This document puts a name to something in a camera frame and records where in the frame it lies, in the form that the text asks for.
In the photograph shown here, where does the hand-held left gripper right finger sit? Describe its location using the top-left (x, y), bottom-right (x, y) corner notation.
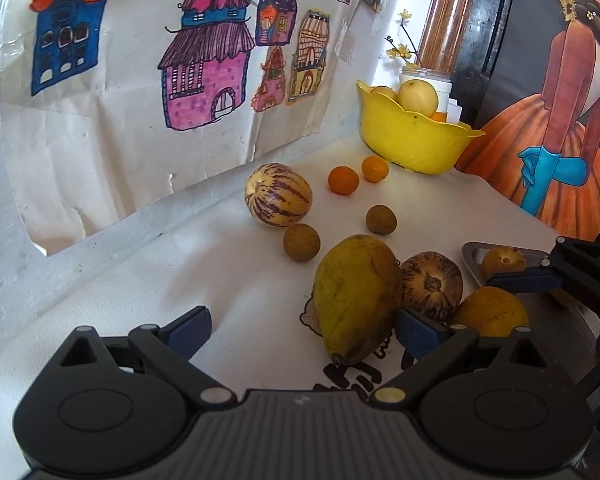
top-left (370, 307), bottom-right (549, 406)

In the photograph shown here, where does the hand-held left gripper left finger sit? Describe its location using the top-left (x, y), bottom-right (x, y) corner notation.
top-left (55, 305), bottom-right (238, 406)

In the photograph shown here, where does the golden brown kiwi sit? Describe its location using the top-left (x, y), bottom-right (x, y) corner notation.
top-left (481, 246), bottom-right (528, 278)

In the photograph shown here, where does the yellow oval fruit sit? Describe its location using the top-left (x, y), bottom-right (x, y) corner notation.
top-left (450, 286), bottom-right (530, 338)

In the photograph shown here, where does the brown striped melon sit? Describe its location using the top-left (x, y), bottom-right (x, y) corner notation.
top-left (399, 252), bottom-right (464, 322)

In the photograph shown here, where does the metal tray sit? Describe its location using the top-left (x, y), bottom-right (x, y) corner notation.
top-left (461, 241), bottom-right (581, 306)

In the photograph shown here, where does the yellow-green mango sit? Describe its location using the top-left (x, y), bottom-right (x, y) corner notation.
top-left (312, 234), bottom-right (403, 367)

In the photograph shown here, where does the brown round fruit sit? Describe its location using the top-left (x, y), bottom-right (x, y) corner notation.
top-left (283, 223), bottom-right (322, 263)
top-left (365, 204), bottom-right (398, 235)

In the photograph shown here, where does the small orange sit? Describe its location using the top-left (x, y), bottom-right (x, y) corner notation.
top-left (361, 155), bottom-right (390, 184)
top-left (328, 165), bottom-right (361, 196)

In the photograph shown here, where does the white printed tablecloth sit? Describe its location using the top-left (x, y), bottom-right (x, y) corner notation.
top-left (0, 125), bottom-right (600, 480)

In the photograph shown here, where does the purple striped pepino melon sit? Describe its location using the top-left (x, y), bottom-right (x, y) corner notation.
top-left (244, 163), bottom-right (314, 228)

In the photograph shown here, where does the girl painting poster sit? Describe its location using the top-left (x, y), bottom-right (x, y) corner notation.
top-left (455, 0), bottom-right (600, 241)

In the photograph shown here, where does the yellow plastic bowl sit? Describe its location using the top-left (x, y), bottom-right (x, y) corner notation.
top-left (356, 80), bottom-right (486, 176)

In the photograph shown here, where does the house drawings paper poster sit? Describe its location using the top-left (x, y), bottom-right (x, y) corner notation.
top-left (0, 0), bottom-right (416, 257)

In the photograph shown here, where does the yellow apple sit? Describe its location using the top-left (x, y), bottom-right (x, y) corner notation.
top-left (397, 79), bottom-right (439, 115)

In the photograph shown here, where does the white plastic jar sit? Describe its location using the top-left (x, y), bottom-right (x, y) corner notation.
top-left (399, 65), bottom-right (453, 113)

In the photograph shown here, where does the brown wooden post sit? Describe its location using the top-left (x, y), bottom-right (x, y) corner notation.
top-left (417, 0), bottom-right (487, 73)

